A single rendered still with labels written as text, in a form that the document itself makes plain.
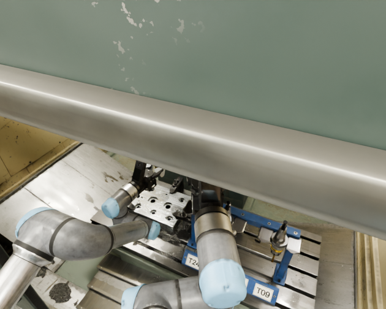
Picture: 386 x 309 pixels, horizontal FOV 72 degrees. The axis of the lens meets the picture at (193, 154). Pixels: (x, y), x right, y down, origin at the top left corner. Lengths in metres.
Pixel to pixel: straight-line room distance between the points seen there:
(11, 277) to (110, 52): 0.76
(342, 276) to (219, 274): 1.20
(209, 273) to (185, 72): 0.36
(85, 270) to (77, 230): 1.00
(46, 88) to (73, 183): 1.91
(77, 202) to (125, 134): 1.87
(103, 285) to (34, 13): 1.48
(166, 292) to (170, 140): 0.43
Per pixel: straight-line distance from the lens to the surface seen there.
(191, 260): 1.36
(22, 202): 2.06
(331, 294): 1.57
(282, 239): 1.10
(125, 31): 0.19
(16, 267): 0.89
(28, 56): 0.27
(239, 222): 1.16
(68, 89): 0.22
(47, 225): 0.87
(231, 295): 0.48
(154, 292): 0.56
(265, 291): 1.33
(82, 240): 0.83
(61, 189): 2.10
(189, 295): 0.56
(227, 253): 0.49
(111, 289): 1.59
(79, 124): 0.21
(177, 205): 1.50
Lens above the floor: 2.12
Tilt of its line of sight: 38 degrees down
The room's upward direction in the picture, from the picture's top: straight up
